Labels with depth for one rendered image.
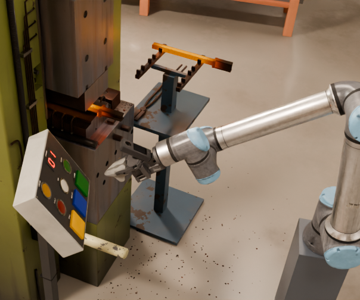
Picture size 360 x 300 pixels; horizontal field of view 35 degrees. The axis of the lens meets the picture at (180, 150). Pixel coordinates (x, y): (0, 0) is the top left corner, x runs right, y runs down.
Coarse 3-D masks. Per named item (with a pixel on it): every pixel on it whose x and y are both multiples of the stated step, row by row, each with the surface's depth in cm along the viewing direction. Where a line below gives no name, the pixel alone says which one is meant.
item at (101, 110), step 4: (92, 104) 242; (88, 108) 241; (92, 108) 240; (96, 108) 240; (100, 108) 239; (104, 108) 240; (108, 108) 240; (100, 112) 238; (104, 112) 240; (108, 112) 238; (112, 112) 238; (116, 112) 238; (120, 112) 238; (100, 116) 240; (104, 116) 240; (108, 116) 240; (112, 116) 239; (116, 116) 239; (120, 116) 237; (120, 120) 238
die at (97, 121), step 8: (48, 104) 242; (56, 104) 243; (96, 104) 245; (104, 104) 245; (48, 112) 240; (64, 112) 239; (72, 112) 239; (80, 112) 240; (88, 112) 240; (96, 112) 239; (48, 120) 238; (56, 120) 236; (64, 120) 236; (80, 120) 237; (88, 120) 236; (96, 120) 240; (104, 120) 249; (64, 128) 237; (80, 128) 233; (88, 128) 235; (88, 136) 237
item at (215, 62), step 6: (156, 48) 284; (168, 48) 282; (174, 48) 282; (174, 54) 282; (180, 54) 280; (186, 54) 279; (192, 54) 279; (204, 60) 277; (210, 60) 276; (216, 60) 274; (222, 60) 275; (216, 66) 277; (222, 66) 276; (228, 66) 274
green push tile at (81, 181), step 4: (76, 172) 204; (76, 176) 202; (80, 176) 204; (76, 180) 200; (80, 180) 203; (84, 180) 206; (76, 184) 199; (80, 184) 202; (84, 184) 205; (88, 184) 208; (80, 188) 201; (84, 188) 203; (84, 192) 202
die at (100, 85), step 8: (104, 72) 234; (96, 80) 228; (104, 80) 236; (88, 88) 224; (96, 88) 230; (104, 88) 238; (48, 96) 230; (56, 96) 228; (64, 96) 226; (72, 96) 225; (80, 96) 223; (88, 96) 226; (96, 96) 233; (64, 104) 229; (72, 104) 227; (80, 104) 226; (88, 104) 228
